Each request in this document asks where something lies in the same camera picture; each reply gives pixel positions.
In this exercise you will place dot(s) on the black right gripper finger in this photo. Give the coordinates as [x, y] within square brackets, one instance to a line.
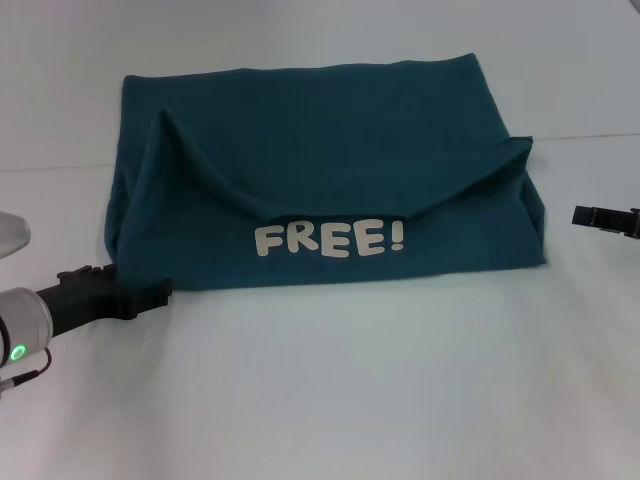
[582, 216]

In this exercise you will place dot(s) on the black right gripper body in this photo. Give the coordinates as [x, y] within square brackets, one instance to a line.
[617, 221]

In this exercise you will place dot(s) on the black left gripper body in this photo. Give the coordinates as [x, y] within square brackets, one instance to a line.
[85, 300]

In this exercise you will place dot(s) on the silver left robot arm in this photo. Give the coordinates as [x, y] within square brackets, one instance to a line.
[25, 325]

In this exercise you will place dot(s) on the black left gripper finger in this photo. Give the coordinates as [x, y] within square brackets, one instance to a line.
[152, 296]

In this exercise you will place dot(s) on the teal blue shirt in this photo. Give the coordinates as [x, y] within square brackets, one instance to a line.
[325, 150]

